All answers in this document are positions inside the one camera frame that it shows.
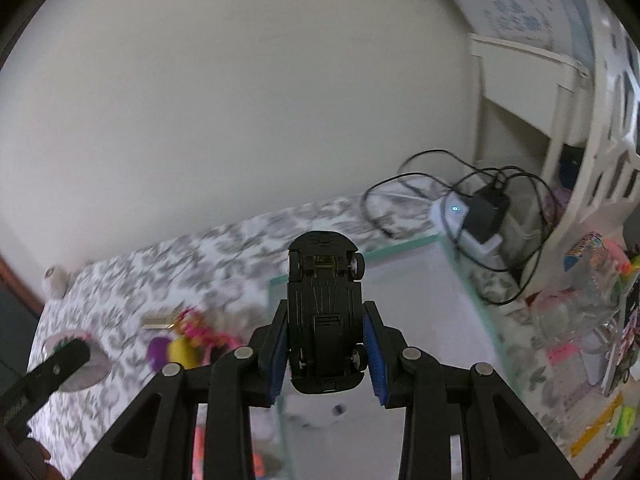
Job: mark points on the black charger adapter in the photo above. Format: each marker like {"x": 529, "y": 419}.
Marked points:
{"x": 487, "y": 210}

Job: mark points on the clear pouch of colourful trinkets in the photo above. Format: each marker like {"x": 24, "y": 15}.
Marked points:
{"x": 595, "y": 270}

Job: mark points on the brown and pink toy figure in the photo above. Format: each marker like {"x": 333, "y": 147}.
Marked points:
{"x": 195, "y": 332}

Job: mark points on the white plastic lattice basket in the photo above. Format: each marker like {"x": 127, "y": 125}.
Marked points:
{"x": 600, "y": 110}

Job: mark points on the orange plastic toy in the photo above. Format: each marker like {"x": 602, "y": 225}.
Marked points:
{"x": 257, "y": 465}

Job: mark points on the white power strip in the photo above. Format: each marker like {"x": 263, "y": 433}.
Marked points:
{"x": 447, "y": 210}

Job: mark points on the brown wooden bed frame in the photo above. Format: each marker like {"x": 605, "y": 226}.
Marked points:
{"x": 20, "y": 285}

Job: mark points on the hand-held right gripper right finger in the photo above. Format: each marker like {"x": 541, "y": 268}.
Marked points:
{"x": 375, "y": 360}

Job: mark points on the glass box with green edges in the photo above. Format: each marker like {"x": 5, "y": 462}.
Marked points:
{"x": 425, "y": 285}

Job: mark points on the grey floral bedsheet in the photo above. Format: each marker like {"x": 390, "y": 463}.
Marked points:
{"x": 125, "y": 280}

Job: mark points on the green eraser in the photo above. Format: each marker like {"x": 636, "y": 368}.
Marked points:
{"x": 622, "y": 422}

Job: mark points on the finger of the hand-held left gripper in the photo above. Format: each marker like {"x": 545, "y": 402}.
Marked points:
{"x": 60, "y": 367}

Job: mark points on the gold comb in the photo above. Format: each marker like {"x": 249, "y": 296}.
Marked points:
{"x": 160, "y": 321}

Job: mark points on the white toy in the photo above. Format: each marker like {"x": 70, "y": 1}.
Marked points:
{"x": 317, "y": 417}

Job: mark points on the person's left hand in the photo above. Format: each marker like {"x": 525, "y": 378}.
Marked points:
{"x": 42, "y": 465}

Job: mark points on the black toy car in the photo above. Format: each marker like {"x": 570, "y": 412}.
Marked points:
{"x": 325, "y": 310}

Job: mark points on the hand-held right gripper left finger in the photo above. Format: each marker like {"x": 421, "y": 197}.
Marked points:
{"x": 279, "y": 365}

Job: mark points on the purple and yellow plastic egg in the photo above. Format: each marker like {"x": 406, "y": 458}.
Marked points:
{"x": 180, "y": 350}

